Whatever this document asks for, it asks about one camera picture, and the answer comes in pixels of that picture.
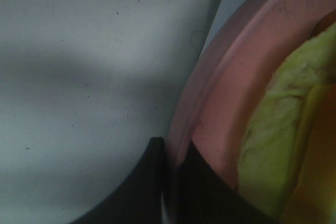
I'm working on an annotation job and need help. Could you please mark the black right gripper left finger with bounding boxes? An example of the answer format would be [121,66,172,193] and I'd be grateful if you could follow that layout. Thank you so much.
[73,137,165,224]

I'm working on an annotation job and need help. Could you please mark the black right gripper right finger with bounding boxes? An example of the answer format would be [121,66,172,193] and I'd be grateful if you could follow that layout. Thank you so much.
[176,143,279,224]

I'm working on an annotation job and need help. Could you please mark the sandwich with lettuce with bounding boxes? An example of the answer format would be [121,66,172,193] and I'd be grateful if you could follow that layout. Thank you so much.
[237,25,335,219]

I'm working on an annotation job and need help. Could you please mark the pink round plate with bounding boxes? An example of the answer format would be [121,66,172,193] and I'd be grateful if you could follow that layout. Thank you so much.
[166,0,335,187]

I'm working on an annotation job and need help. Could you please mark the white microwave oven body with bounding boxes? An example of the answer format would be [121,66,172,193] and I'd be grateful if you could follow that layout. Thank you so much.
[1,0,243,223]

